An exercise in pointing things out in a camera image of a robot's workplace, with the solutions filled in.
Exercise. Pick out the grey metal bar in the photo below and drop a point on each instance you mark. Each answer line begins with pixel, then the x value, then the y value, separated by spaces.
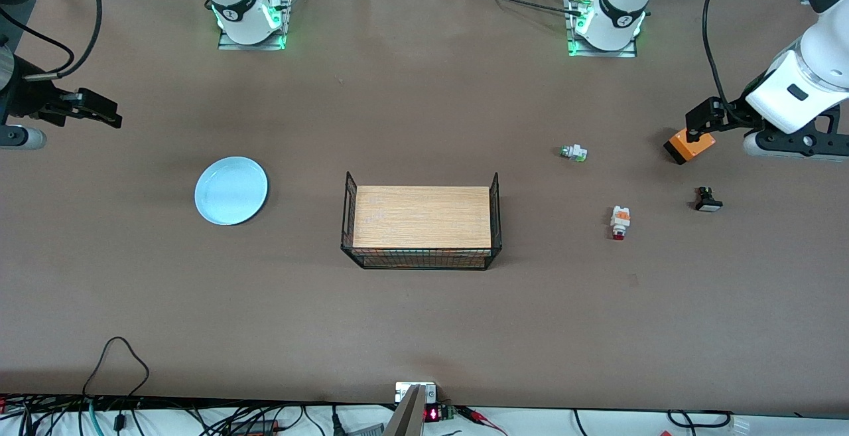
pixel 406 419

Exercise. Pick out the grey left arm wrist camera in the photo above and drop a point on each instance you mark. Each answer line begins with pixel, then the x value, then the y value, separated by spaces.
pixel 796 144

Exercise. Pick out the green push button switch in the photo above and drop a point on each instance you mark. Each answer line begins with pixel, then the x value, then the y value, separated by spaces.
pixel 574 152

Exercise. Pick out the red display electronic module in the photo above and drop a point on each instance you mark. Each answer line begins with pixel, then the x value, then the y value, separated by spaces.
pixel 434 413

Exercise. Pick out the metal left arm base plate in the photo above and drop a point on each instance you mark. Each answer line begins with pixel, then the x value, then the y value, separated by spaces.
pixel 627 53

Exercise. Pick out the black power adapter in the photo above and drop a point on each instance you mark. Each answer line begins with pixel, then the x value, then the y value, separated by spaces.
pixel 255 428

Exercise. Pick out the grey right arm wrist camera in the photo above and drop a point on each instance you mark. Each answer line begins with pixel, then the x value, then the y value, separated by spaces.
pixel 23 137

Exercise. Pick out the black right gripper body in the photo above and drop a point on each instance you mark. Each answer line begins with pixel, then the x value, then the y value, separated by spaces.
pixel 30 99

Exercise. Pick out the light blue round plate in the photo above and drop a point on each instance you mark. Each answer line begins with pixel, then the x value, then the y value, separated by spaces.
pixel 231 190

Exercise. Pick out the red push button switch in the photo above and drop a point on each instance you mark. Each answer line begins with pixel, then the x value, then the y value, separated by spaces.
pixel 621 219

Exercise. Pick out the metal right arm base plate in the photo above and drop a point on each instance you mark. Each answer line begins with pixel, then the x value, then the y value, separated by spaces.
pixel 229 43

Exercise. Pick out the red clip test leads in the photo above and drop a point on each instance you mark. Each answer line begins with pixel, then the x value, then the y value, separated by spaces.
pixel 481 418

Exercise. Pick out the light wooden board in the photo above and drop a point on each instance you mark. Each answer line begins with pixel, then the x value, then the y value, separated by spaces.
pixel 421 217

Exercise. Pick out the silver camera mount bracket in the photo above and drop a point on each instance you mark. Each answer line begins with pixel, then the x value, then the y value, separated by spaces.
pixel 404 393

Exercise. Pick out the black square white-capped button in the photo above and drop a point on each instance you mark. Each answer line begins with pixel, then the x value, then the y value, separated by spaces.
pixel 708 205

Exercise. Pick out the grey arm wrist camera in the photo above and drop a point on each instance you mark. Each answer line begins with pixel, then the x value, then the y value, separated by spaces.
pixel 796 144
pixel 23 137

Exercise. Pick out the orange button enclosure box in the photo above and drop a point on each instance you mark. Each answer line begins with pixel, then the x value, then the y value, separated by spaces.
pixel 693 147

